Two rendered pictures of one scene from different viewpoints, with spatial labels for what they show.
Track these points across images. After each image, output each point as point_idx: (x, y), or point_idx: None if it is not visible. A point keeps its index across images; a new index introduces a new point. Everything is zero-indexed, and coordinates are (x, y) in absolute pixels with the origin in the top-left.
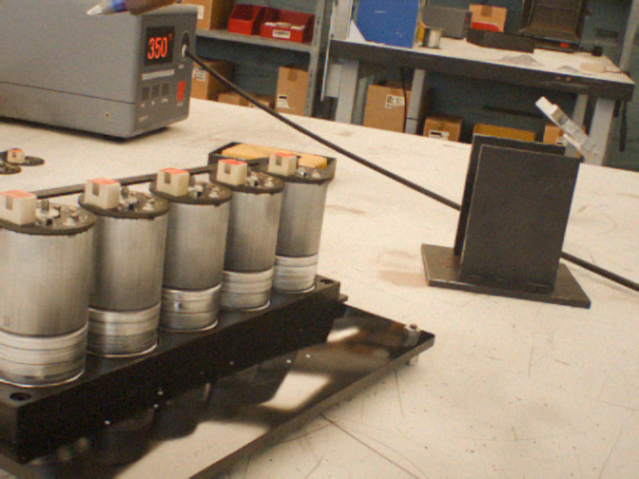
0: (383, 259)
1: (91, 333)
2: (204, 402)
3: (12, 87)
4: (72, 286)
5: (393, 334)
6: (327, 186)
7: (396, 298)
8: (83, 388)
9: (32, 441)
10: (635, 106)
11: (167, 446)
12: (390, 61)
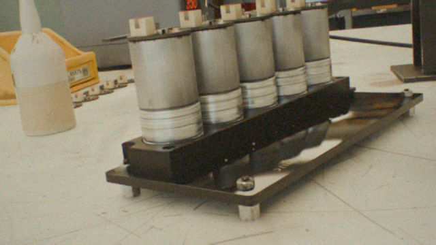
0: (368, 78)
1: (201, 112)
2: (284, 143)
3: (110, 47)
4: (186, 72)
5: (394, 97)
6: (327, 11)
7: (385, 92)
8: (206, 141)
9: (182, 174)
10: None
11: (269, 163)
12: (329, 8)
